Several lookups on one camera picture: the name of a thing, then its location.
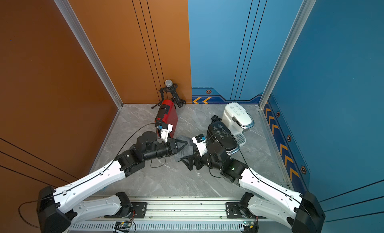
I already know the aluminium front rail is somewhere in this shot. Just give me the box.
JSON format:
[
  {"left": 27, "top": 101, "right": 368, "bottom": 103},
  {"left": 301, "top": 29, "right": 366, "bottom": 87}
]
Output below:
[{"left": 61, "top": 198, "right": 313, "bottom": 223}]

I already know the left green circuit board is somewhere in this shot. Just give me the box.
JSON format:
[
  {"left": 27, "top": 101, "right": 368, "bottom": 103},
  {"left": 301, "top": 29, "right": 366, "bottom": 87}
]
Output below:
[{"left": 113, "top": 221, "right": 136, "bottom": 233}]

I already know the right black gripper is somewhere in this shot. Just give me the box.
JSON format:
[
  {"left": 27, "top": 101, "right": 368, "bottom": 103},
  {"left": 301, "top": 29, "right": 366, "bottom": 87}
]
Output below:
[{"left": 180, "top": 147, "right": 224, "bottom": 172}]

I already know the white coffee machine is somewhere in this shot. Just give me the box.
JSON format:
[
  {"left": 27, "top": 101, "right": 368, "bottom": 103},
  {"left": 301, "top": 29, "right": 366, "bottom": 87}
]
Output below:
[{"left": 222, "top": 102, "right": 255, "bottom": 135}]

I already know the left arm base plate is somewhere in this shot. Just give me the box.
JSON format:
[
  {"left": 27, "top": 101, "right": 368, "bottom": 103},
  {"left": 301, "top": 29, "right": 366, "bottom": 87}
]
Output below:
[{"left": 120, "top": 202, "right": 148, "bottom": 219}]

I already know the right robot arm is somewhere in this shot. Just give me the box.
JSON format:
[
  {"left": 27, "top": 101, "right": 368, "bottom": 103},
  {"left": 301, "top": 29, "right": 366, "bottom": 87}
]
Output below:
[{"left": 178, "top": 143, "right": 326, "bottom": 233}]

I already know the right green circuit board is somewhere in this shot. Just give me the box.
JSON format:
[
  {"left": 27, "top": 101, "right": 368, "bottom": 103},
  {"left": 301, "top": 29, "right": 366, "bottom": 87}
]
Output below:
[{"left": 242, "top": 222, "right": 259, "bottom": 233}]

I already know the black coffee machine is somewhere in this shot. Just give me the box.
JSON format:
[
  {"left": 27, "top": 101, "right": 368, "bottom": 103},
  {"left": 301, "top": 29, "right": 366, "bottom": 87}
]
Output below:
[{"left": 207, "top": 115, "right": 239, "bottom": 155}]

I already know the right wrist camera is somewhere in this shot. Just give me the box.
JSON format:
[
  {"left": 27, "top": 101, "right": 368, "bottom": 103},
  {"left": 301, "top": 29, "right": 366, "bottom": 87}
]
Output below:
[{"left": 192, "top": 134, "right": 208, "bottom": 156}]

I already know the red coffee machine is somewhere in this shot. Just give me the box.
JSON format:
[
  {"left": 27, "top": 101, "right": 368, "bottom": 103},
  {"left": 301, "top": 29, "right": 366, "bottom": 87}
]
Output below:
[{"left": 155, "top": 100, "right": 179, "bottom": 138}]

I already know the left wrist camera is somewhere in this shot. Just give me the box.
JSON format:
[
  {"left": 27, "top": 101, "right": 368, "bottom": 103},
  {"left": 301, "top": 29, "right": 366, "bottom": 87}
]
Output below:
[{"left": 158, "top": 122, "right": 173, "bottom": 143}]

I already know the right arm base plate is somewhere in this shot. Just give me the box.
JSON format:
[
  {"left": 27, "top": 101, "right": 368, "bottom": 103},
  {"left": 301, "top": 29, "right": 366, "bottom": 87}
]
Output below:
[{"left": 225, "top": 202, "right": 256, "bottom": 219}]

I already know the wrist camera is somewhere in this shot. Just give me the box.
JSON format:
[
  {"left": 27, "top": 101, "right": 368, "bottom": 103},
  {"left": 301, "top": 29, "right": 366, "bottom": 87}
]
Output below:
[
  {"left": 158, "top": 122, "right": 173, "bottom": 143},
  {"left": 192, "top": 134, "right": 208, "bottom": 156}
]

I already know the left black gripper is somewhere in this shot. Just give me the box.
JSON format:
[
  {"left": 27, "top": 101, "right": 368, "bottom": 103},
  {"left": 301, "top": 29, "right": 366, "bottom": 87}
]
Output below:
[{"left": 142, "top": 138, "right": 188, "bottom": 164}]

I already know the microphone on black tripod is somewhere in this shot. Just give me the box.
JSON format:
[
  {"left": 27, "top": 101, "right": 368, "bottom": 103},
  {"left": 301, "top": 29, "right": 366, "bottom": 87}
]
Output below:
[{"left": 151, "top": 79, "right": 187, "bottom": 109}]

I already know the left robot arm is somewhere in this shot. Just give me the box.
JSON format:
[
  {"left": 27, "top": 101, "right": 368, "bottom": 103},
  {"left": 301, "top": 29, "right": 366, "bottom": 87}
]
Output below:
[{"left": 37, "top": 131, "right": 193, "bottom": 233}]

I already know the green circuit board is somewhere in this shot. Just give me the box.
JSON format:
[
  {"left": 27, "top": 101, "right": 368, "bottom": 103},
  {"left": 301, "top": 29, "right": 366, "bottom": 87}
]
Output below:
[
  {"left": 242, "top": 222, "right": 259, "bottom": 233},
  {"left": 113, "top": 221, "right": 136, "bottom": 233}
]

